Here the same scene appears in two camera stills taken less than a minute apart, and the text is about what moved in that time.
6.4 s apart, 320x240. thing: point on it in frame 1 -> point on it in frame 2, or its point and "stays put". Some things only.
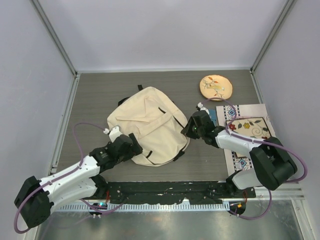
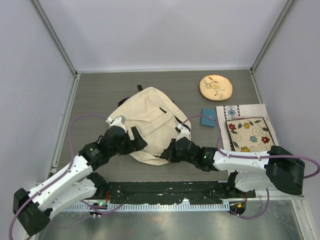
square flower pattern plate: [254, 127] stays put
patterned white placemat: [235, 164] stays put
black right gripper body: [198, 132] -> [175, 156]
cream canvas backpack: [155, 121] stays put
